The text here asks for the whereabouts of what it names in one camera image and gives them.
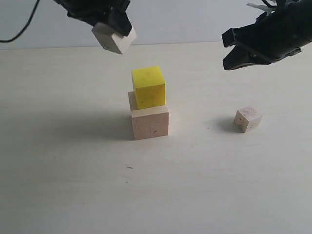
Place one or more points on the medium wooden cube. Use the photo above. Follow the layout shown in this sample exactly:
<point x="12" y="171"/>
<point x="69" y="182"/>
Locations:
<point x="111" y="40"/>

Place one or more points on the small wooden cube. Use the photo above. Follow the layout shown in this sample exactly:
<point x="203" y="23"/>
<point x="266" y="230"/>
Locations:
<point x="247" y="119"/>

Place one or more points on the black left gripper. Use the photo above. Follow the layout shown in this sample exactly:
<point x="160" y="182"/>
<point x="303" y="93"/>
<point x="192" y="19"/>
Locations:
<point x="110" y="12"/>

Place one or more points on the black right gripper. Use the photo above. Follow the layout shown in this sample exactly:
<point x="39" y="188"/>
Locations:
<point x="279" y="32"/>

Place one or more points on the large wooden cube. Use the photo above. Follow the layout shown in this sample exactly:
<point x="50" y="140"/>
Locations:
<point x="150" y="122"/>

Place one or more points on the yellow cube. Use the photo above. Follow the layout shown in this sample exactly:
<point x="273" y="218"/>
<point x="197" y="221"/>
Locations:
<point x="149" y="87"/>

